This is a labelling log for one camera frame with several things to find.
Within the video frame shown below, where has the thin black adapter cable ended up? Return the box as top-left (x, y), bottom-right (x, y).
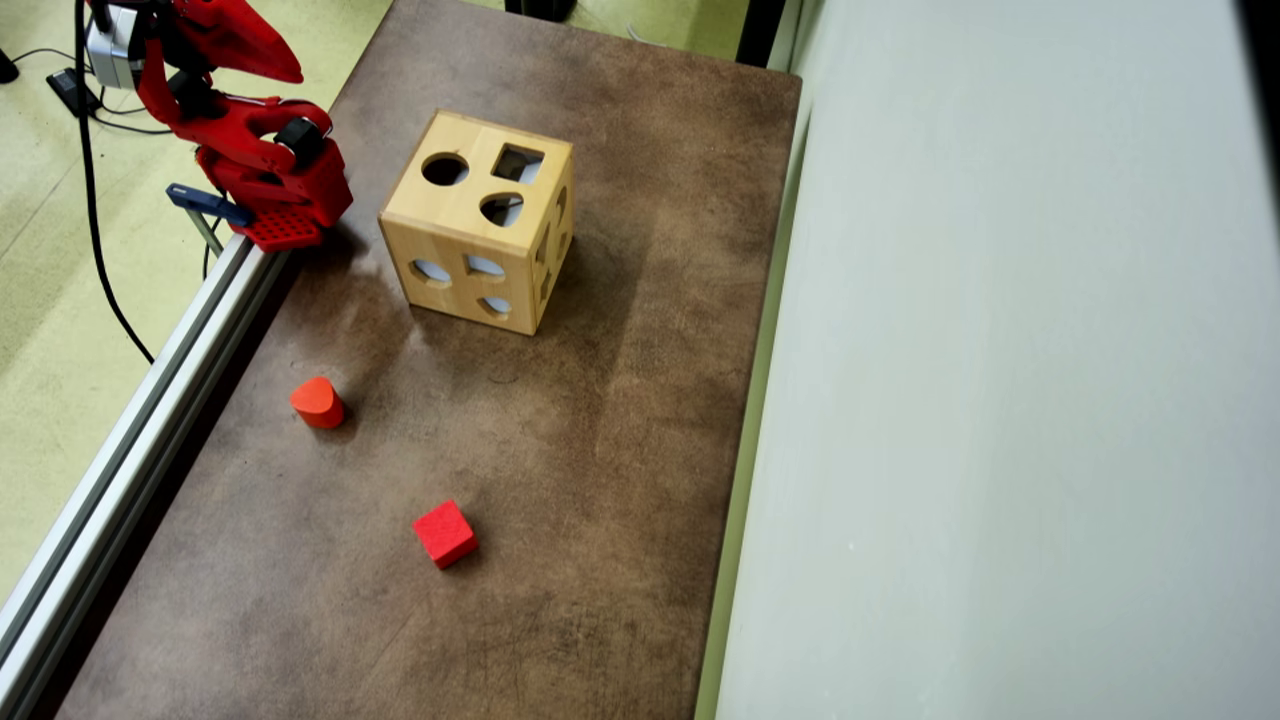
top-left (10, 47), bottom-right (176, 137)

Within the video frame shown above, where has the wooden shape sorter box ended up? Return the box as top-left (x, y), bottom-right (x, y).
top-left (378, 110), bottom-right (576, 337)

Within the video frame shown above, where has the blue clamp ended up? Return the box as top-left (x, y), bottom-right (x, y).
top-left (165, 183), bottom-right (256, 229)

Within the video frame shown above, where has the dark vertical post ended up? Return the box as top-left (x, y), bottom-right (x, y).
top-left (735, 0), bottom-right (791, 69)

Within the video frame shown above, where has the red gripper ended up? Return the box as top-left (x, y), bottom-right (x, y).
top-left (136, 0), bottom-right (304, 121)

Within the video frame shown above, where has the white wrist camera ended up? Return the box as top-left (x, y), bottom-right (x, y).
top-left (86, 5), bottom-right (143, 91)

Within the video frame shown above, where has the red cube block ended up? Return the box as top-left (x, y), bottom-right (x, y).
top-left (412, 499), bottom-right (481, 571)

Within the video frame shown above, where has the red teardrop block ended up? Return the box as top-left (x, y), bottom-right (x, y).
top-left (289, 375), bottom-right (347, 431)

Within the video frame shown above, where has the black power adapter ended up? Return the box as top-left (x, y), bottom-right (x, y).
top-left (46, 67), bottom-right (103, 119)

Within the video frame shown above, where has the aluminium profile rail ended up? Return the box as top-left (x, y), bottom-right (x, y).
top-left (0, 232), bottom-right (291, 720)

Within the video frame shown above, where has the black camera cable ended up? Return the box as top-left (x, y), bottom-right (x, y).
top-left (74, 0), bottom-right (156, 365)

